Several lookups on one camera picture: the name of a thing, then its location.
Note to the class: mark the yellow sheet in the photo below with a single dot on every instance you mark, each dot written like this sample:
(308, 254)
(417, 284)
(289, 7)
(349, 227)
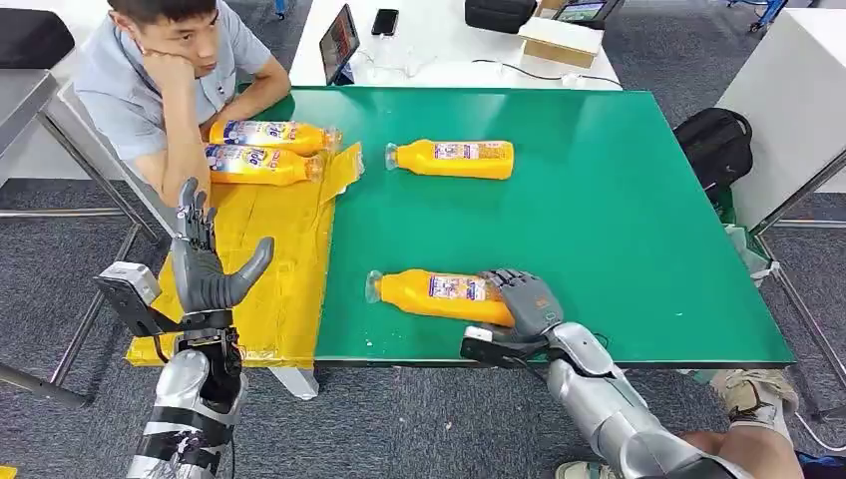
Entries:
(277, 264)

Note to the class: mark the tablet with lit screen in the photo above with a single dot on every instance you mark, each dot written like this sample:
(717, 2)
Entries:
(585, 10)

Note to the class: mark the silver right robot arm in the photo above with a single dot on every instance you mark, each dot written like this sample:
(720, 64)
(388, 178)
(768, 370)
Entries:
(615, 410)

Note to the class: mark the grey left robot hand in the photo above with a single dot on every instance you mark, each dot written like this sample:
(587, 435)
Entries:
(198, 278)

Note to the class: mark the flat cardboard box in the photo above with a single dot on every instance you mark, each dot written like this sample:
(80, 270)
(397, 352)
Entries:
(560, 41)

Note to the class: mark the green and white bag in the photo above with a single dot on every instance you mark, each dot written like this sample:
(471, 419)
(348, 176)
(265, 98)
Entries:
(743, 243)

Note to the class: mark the black seat cushion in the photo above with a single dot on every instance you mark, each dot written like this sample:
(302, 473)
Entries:
(33, 36)

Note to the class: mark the black backpack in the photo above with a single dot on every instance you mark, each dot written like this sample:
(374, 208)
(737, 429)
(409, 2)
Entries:
(715, 151)

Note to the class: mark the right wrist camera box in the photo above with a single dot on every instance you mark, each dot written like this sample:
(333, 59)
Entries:
(492, 347)

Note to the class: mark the green table mat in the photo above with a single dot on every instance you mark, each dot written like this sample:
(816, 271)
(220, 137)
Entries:
(628, 231)

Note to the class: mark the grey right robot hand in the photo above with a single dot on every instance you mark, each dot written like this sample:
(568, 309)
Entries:
(535, 307)

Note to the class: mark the steel frame bench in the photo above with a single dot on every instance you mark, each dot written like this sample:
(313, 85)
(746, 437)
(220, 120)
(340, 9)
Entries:
(23, 92)

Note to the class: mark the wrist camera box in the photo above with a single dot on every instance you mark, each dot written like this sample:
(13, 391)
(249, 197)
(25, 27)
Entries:
(132, 291)
(492, 347)

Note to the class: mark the black tablet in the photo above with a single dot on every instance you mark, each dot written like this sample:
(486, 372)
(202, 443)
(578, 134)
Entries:
(339, 43)

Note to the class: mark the blue trolley frame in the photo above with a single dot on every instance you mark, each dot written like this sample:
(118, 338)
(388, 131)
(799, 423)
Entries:
(766, 13)

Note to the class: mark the white desk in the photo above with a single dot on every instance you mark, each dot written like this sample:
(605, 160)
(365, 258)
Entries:
(449, 59)

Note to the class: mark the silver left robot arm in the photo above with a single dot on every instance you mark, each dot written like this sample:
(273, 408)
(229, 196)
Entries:
(188, 410)

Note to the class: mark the seated person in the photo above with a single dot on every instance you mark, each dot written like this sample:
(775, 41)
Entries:
(132, 86)

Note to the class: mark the person in pale shoe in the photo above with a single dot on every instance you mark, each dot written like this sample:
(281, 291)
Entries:
(760, 449)

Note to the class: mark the white side table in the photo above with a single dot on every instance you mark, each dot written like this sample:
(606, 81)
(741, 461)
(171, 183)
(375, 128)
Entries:
(786, 119)

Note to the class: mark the black case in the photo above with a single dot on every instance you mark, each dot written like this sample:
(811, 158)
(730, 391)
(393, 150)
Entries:
(499, 14)

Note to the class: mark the orange drink bottle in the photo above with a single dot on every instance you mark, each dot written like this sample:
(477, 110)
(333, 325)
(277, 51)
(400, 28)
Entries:
(277, 135)
(264, 166)
(423, 160)
(423, 297)

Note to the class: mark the black smartphone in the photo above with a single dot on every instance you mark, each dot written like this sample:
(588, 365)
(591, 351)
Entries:
(384, 21)

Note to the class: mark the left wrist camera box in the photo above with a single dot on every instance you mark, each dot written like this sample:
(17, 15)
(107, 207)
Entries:
(132, 291)

